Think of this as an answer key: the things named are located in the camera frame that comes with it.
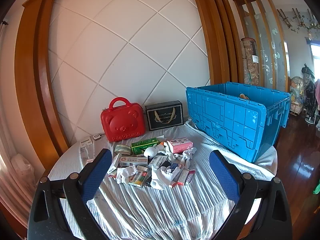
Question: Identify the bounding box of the coat rack with dark clothes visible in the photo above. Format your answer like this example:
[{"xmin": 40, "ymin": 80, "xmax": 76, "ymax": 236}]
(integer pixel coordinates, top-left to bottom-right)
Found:
[{"xmin": 301, "ymin": 64, "xmax": 319, "ymax": 125}]

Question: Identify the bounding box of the red bear-face case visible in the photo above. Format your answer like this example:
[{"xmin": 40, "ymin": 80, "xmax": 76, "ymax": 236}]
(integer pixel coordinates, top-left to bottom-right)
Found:
[{"xmin": 100, "ymin": 97, "xmax": 144, "ymax": 143}]

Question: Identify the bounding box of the translucent plastic bag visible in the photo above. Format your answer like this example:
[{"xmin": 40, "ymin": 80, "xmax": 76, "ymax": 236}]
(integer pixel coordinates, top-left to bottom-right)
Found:
[{"xmin": 10, "ymin": 155, "xmax": 38, "ymax": 198}]

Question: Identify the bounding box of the dark gift box with handle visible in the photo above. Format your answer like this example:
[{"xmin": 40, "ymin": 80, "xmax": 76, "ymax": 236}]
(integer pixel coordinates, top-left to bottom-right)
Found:
[{"xmin": 145, "ymin": 100, "xmax": 184, "ymax": 132}]

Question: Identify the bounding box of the pink tissue pack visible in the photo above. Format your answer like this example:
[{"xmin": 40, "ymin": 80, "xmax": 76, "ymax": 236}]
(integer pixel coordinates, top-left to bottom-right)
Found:
[{"xmin": 167, "ymin": 137, "xmax": 194, "ymax": 153}]

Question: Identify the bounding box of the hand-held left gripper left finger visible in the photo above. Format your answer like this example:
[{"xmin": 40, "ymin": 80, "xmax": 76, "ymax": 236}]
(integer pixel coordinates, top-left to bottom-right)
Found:
[{"xmin": 27, "ymin": 148, "xmax": 113, "ymax": 240}]

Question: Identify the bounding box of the pile of medicine boxes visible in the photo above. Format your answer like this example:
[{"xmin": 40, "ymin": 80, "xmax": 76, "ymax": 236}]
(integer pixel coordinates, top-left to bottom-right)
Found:
[{"xmin": 107, "ymin": 154, "xmax": 197, "ymax": 188}]

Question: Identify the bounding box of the blue plastic crate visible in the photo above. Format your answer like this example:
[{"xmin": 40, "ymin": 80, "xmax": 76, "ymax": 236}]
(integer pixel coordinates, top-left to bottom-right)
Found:
[{"xmin": 185, "ymin": 81, "xmax": 292, "ymax": 164}]

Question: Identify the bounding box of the green cardboard box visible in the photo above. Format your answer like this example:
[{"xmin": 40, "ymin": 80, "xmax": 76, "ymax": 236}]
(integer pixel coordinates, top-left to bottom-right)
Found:
[{"xmin": 131, "ymin": 137, "xmax": 160, "ymax": 155}]

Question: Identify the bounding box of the hanging vine decoration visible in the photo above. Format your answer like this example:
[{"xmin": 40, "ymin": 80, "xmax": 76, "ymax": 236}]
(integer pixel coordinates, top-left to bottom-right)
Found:
[{"xmin": 277, "ymin": 7, "xmax": 320, "ymax": 34}]

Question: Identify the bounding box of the white sock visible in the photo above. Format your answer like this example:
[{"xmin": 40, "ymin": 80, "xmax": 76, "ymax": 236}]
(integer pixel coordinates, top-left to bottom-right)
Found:
[
  {"xmin": 151, "ymin": 167, "xmax": 180, "ymax": 190},
  {"xmin": 172, "ymin": 147, "xmax": 198, "ymax": 163},
  {"xmin": 116, "ymin": 165, "xmax": 137, "ymax": 184}
]

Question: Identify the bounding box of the rolled patterned carpet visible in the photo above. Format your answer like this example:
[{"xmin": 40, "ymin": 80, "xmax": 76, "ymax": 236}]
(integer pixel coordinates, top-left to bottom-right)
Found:
[{"xmin": 240, "ymin": 37, "xmax": 262, "ymax": 87}]

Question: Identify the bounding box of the wooden slat glass partition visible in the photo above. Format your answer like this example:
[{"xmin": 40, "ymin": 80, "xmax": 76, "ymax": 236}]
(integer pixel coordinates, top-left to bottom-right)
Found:
[{"xmin": 232, "ymin": 0, "xmax": 290, "ymax": 100}]

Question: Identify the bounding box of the clear tape roll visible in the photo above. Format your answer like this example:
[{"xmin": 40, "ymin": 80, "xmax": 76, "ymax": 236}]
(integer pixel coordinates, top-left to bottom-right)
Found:
[{"xmin": 114, "ymin": 144, "xmax": 132, "ymax": 155}]

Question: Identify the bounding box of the white green-striped box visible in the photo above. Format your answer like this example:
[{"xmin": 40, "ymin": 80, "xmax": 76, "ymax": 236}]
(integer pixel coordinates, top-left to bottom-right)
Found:
[{"xmin": 80, "ymin": 136, "xmax": 95, "ymax": 148}]

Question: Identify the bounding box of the white round desktop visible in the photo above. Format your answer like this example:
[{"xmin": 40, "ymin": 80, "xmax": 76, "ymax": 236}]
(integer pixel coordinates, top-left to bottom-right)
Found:
[{"xmin": 48, "ymin": 140, "xmax": 100, "ymax": 180}]

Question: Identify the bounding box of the colourful stuffed bag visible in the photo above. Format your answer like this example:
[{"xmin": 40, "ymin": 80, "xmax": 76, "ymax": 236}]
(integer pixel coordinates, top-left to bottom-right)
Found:
[{"xmin": 289, "ymin": 76, "xmax": 307, "ymax": 117}]

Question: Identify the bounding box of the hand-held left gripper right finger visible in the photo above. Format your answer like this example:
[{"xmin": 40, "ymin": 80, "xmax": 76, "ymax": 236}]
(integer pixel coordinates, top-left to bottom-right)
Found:
[{"xmin": 209, "ymin": 150, "xmax": 293, "ymax": 240}]

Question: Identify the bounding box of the window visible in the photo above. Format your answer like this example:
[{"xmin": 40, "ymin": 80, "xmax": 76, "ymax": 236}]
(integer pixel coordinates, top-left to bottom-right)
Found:
[{"xmin": 310, "ymin": 36, "xmax": 320, "ymax": 80}]

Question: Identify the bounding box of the wooden wall frame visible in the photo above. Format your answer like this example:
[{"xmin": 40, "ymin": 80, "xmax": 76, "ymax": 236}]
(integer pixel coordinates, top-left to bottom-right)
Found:
[{"xmin": 14, "ymin": 0, "xmax": 238, "ymax": 155}]

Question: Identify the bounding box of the clear plastic packet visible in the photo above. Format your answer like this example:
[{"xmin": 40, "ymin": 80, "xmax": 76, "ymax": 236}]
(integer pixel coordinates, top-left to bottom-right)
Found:
[{"xmin": 79, "ymin": 146, "xmax": 94, "ymax": 165}]

